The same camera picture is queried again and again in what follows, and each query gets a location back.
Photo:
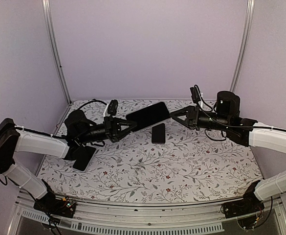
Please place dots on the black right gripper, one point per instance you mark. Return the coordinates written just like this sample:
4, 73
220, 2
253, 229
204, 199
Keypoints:
192, 118

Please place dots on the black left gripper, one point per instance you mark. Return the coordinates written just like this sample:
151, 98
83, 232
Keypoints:
113, 128

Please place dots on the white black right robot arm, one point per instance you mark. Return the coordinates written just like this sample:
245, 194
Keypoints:
224, 116

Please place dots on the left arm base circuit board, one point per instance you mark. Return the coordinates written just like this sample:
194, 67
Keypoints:
51, 205

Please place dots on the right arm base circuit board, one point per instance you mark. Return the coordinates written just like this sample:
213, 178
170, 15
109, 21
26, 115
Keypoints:
248, 204

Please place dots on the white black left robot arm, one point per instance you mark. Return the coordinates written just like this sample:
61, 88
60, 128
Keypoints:
71, 147

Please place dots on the floral patterned table mat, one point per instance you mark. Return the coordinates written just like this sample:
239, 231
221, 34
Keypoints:
191, 166

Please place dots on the black smartphone far corner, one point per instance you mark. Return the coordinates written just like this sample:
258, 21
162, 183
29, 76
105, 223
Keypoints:
149, 116

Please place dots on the black smartphone with white edge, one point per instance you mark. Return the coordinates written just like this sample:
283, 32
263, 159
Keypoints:
83, 156

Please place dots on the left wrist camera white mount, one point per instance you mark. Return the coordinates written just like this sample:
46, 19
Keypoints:
111, 108

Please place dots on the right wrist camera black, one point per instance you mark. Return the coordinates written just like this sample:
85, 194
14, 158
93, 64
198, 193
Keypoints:
196, 95

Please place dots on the aluminium front rail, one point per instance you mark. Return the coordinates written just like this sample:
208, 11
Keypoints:
93, 217

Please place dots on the right aluminium frame post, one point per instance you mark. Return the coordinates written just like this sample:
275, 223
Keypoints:
243, 47

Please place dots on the aluminium frame post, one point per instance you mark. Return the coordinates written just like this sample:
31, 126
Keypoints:
243, 47
54, 48

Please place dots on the left aluminium frame post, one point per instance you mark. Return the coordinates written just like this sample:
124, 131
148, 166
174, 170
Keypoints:
54, 48

